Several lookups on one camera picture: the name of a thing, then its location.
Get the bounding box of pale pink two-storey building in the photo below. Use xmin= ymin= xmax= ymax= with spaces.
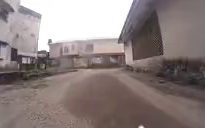
xmin=47 ymin=37 xmax=126 ymax=70

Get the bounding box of grey-brown paved road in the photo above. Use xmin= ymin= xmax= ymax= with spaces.
xmin=0 ymin=67 xmax=205 ymax=128

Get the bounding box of tall stained pale building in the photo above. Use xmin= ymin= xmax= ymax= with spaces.
xmin=5 ymin=4 xmax=43 ymax=65

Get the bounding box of strip of weeds and rubble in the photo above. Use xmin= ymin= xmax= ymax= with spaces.
xmin=123 ymin=56 xmax=205 ymax=88

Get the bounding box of stained pale building, grey roof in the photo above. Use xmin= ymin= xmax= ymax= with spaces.
xmin=117 ymin=0 xmax=205 ymax=69

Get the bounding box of low dark kerb wall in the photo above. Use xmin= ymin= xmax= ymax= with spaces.
xmin=0 ymin=67 xmax=79 ymax=86

